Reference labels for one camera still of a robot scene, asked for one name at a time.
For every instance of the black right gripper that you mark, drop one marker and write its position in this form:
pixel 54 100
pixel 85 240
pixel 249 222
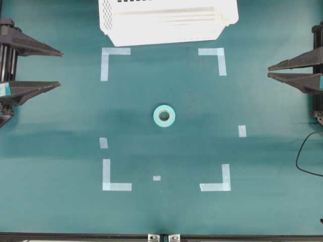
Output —
pixel 306 83

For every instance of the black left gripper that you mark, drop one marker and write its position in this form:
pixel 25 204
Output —
pixel 13 43

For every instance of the teal masking tape roll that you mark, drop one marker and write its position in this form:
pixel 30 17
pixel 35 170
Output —
pixel 164 116

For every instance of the white plastic perforated basket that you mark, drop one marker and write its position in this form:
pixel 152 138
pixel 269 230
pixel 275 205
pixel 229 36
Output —
pixel 129 23

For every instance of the small tape square bottom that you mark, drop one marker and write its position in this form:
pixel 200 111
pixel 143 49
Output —
pixel 157 178

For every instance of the metal bracket table edge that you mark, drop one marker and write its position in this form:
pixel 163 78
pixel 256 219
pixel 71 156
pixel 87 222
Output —
pixel 163 238

